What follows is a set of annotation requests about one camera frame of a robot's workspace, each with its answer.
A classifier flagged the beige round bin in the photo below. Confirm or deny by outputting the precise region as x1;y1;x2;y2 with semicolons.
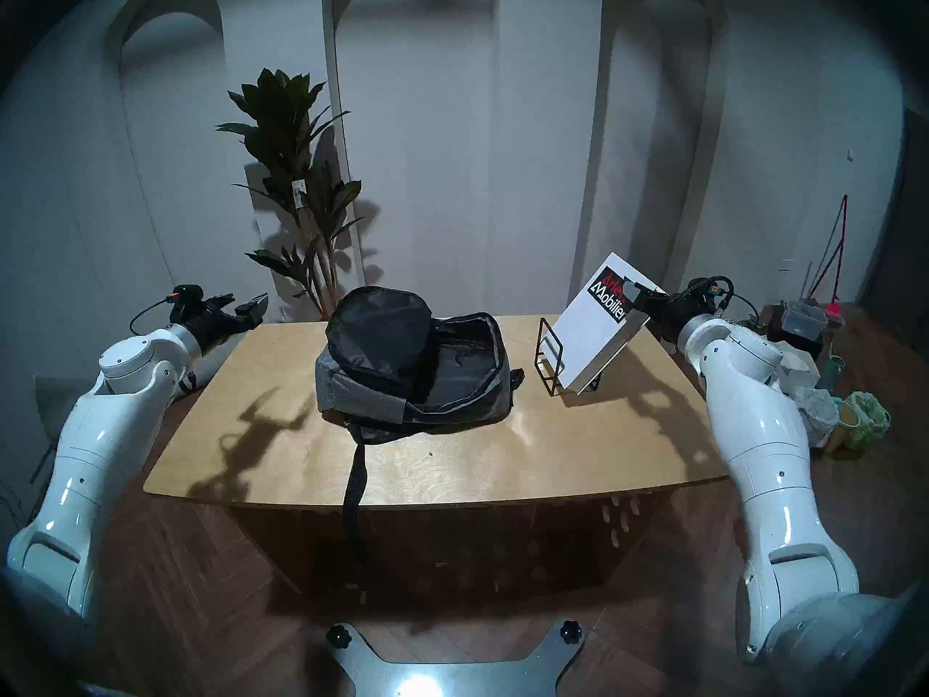
827;398;861;453

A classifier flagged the grey and black backpack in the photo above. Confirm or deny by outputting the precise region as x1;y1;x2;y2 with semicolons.
314;285;525;558

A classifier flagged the black wire book stand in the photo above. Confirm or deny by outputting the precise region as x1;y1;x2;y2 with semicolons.
537;317;603;397

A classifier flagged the dark door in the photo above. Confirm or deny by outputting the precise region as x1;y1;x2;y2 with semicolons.
860;107;929;341

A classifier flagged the white tissue box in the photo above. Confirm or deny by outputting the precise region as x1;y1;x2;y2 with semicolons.
773;343;821;395

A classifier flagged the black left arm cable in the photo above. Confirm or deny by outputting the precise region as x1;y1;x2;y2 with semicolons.
129;296;179;337

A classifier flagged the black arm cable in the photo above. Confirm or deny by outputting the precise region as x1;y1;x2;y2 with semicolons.
715;278;763;326
129;296;179;337

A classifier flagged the white book red black title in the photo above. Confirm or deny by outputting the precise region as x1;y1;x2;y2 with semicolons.
556;251;667;395

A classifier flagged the grey metal base plate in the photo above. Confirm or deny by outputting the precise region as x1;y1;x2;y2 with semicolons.
325;621;585;697

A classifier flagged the red broom stick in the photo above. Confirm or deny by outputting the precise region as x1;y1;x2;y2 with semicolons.
809;195;850;304

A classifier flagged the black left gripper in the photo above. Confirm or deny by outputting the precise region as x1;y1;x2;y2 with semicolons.
176;293;269;356

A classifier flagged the clear plastic container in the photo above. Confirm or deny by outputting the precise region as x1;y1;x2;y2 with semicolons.
785;300;828;337

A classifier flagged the tall dark green potted plant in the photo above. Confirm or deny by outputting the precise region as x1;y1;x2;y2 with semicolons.
216;68;364;320

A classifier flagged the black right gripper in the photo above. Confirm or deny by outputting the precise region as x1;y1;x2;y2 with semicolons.
615;280;702;339

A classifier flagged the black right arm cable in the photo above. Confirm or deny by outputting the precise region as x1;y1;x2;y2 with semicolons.
715;278;763;326

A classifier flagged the white trash bag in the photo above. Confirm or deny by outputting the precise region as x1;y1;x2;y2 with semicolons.
795;387;843;449

